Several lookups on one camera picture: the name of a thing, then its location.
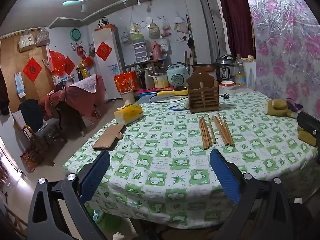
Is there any floral plastic sheet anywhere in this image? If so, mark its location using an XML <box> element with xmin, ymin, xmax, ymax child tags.
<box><xmin>241</xmin><ymin>0</ymin><xmax>320</xmax><ymax>120</ymax></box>

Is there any light green rice cooker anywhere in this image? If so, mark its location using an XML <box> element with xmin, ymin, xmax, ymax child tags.
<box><xmin>167</xmin><ymin>64</ymin><xmax>188</xmax><ymax>90</ymax></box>

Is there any stainless steel kettle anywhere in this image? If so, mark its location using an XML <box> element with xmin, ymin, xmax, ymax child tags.
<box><xmin>138</xmin><ymin>68</ymin><xmax>155</xmax><ymax>90</ymax></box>

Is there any clear plastic bottle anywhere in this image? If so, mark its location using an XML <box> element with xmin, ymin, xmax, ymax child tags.
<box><xmin>234</xmin><ymin>54</ymin><xmax>248</xmax><ymax>87</ymax></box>

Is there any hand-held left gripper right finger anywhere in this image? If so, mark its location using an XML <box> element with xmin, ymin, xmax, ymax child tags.
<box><xmin>209</xmin><ymin>149</ymin><xmax>300</xmax><ymax>240</ymax></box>

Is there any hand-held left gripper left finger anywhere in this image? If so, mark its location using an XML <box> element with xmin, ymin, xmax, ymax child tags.
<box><xmin>26</xmin><ymin>151</ymin><xmax>111</xmax><ymax>240</ymax></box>

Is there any black cable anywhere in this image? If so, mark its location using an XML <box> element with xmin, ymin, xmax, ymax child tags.
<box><xmin>149</xmin><ymin>94</ymin><xmax>188</xmax><ymax>106</ymax></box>

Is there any blue strap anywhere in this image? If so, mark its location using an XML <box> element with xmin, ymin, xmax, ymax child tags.
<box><xmin>168</xmin><ymin>104</ymin><xmax>188</xmax><ymax>112</ymax></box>

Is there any red mesh hanging bag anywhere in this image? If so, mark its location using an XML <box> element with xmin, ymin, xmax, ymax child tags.
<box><xmin>161</xmin><ymin>17</ymin><xmax>172</xmax><ymax>37</ymax></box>

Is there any cream cooking pot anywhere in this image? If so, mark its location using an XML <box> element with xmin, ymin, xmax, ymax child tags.
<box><xmin>153</xmin><ymin>72</ymin><xmax>168</xmax><ymax>89</ymax></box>

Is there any red diamond paper on refrigerator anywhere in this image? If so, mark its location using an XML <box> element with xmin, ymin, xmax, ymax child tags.
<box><xmin>96</xmin><ymin>42</ymin><xmax>112</xmax><ymax>61</ymax></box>

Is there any wooden chopstick holder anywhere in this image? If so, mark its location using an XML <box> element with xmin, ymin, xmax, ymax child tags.
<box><xmin>186</xmin><ymin>69</ymin><xmax>220</xmax><ymax>114</ymax></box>

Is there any chair with red cover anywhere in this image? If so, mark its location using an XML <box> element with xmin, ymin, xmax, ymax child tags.
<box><xmin>41</xmin><ymin>74</ymin><xmax>105</xmax><ymax>120</ymax></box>

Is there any green white checked tablecloth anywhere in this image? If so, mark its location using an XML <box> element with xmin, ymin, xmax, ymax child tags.
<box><xmin>62</xmin><ymin>91</ymin><xmax>320</xmax><ymax>230</ymax></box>

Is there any yellow handled tool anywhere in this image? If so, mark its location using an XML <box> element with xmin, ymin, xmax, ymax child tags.
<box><xmin>157</xmin><ymin>90</ymin><xmax>188</xmax><ymax>97</ymax></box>

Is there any red diamond paper on door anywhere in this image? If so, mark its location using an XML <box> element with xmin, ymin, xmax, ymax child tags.
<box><xmin>22</xmin><ymin>57</ymin><xmax>42</xmax><ymax>82</ymax></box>

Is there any yellow oil bottle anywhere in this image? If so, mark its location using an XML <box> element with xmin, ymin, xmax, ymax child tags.
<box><xmin>76</xmin><ymin>60</ymin><xmax>90</xmax><ymax>80</ymax></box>

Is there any green round plate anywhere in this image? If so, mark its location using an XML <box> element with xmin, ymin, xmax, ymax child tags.
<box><xmin>70</xmin><ymin>28</ymin><xmax>82</xmax><ymax>42</ymax></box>

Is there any dark red curtain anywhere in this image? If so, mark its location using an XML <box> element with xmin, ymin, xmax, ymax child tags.
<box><xmin>217</xmin><ymin>0</ymin><xmax>255</xmax><ymax>60</ymax></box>

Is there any purple cloth item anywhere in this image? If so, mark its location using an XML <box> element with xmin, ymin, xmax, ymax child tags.
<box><xmin>286</xmin><ymin>97</ymin><xmax>304</xmax><ymax>112</ymax></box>

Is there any pink thermos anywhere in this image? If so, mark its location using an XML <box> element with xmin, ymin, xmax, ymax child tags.
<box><xmin>151</xmin><ymin>41</ymin><xmax>162</xmax><ymax>60</ymax></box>

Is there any white refrigerator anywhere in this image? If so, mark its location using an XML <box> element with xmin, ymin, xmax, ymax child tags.
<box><xmin>92</xmin><ymin>27</ymin><xmax>125</xmax><ymax>100</ymax></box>

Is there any white bin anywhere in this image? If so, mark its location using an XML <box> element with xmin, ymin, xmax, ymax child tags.
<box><xmin>120</xmin><ymin>90</ymin><xmax>135</xmax><ymax>104</ymax></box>

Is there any wooden door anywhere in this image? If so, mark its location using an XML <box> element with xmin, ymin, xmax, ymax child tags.
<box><xmin>0</xmin><ymin>30</ymin><xmax>54</xmax><ymax>105</ymax></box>

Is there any brown leather wallet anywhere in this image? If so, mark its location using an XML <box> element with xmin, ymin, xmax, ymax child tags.
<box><xmin>92</xmin><ymin>124</ymin><xmax>125</xmax><ymax>151</ymax></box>

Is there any plastic drawer unit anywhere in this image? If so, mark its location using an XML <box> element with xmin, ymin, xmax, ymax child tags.
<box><xmin>132</xmin><ymin>34</ymin><xmax>148</xmax><ymax>63</ymax></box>

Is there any black silver pressure cooker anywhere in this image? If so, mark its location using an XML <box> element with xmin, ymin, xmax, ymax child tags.
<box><xmin>215</xmin><ymin>54</ymin><xmax>237</xmax><ymax>83</ymax></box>

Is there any chair with black jacket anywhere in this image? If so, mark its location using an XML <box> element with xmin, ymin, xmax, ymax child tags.
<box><xmin>19</xmin><ymin>99</ymin><xmax>60</xmax><ymax>143</ymax></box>

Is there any green basin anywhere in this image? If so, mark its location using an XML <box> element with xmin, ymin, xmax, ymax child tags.
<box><xmin>94</xmin><ymin>210</ymin><xmax>122</xmax><ymax>230</ymax></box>

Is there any yellow tissue pack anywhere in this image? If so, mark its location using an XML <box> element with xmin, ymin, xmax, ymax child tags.
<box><xmin>114</xmin><ymin>103</ymin><xmax>144</xmax><ymax>125</ymax></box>

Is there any yellow green hanging bag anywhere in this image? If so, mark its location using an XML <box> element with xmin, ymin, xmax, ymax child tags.
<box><xmin>149</xmin><ymin>21</ymin><xmax>160</xmax><ymax>39</ymax></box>

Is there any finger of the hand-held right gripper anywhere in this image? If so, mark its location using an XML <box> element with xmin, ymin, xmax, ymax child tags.
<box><xmin>297</xmin><ymin>111</ymin><xmax>320</xmax><ymax>141</ymax></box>

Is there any blue crate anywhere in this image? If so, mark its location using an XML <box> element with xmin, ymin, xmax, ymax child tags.
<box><xmin>139</xmin><ymin>86</ymin><xmax>175</xmax><ymax>100</ymax></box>

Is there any beige patterned hanging bag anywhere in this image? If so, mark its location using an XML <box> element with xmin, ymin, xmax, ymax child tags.
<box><xmin>18</xmin><ymin>29</ymin><xmax>35</xmax><ymax>52</ymax></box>

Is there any clear hanging bag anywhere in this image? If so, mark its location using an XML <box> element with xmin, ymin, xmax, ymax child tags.
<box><xmin>36</xmin><ymin>27</ymin><xmax>49</xmax><ymax>47</ymax></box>

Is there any red gift box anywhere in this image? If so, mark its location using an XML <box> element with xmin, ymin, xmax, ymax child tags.
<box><xmin>114</xmin><ymin>71</ymin><xmax>139</xmax><ymax>92</ymax></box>

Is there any patterned shopping bag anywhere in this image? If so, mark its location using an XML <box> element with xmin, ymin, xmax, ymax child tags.
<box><xmin>20</xmin><ymin>142</ymin><xmax>45</xmax><ymax>172</ymax></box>

